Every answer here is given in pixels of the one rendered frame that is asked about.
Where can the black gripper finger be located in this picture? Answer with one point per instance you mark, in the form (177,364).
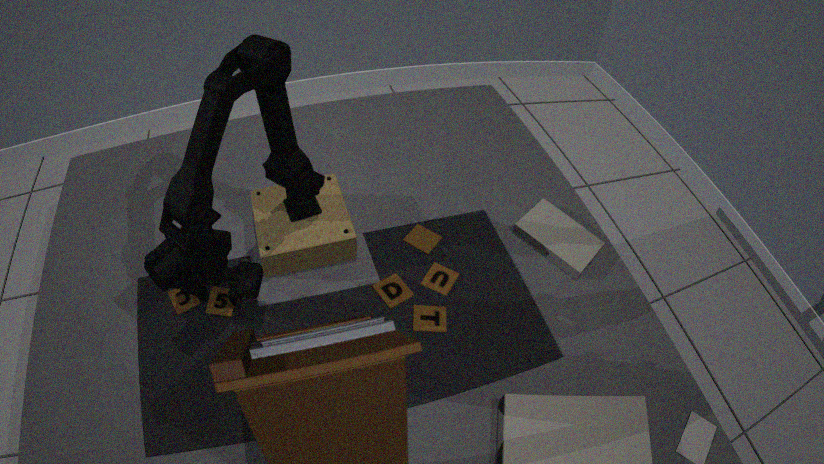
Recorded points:
(233,297)
(197,290)

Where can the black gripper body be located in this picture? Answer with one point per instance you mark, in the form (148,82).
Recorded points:
(245,279)

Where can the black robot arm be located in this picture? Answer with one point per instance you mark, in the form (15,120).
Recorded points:
(265,65)

